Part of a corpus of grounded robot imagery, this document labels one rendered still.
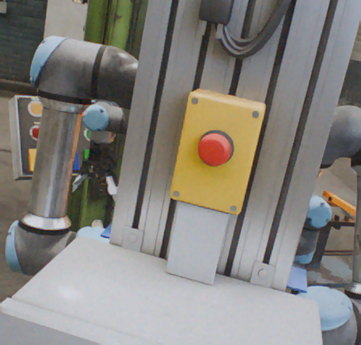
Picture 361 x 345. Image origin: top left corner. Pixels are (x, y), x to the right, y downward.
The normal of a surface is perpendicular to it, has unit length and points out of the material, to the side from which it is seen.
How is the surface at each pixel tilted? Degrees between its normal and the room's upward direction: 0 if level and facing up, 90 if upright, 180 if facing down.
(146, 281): 0
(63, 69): 84
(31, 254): 82
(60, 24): 90
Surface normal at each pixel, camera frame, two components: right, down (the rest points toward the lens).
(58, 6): 0.00, 0.29
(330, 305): 0.06, -0.95
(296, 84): -0.22, 0.24
